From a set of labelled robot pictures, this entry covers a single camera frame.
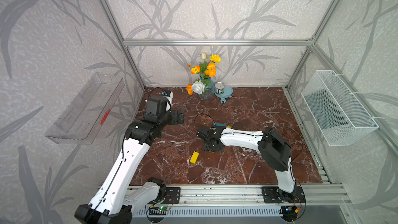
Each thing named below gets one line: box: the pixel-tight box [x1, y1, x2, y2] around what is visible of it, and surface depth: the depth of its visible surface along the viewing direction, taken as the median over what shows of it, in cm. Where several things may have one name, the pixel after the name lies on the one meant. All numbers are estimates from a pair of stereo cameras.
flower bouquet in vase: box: [185, 52, 222, 101], surface depth 86 cm
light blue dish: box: [213, 85, 234, 104], surface depth 118 cm
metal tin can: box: [214, 80, 225, 95], surface depth 117 cm
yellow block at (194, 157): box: [189, 150, 200, 164], surface depth 87 cm
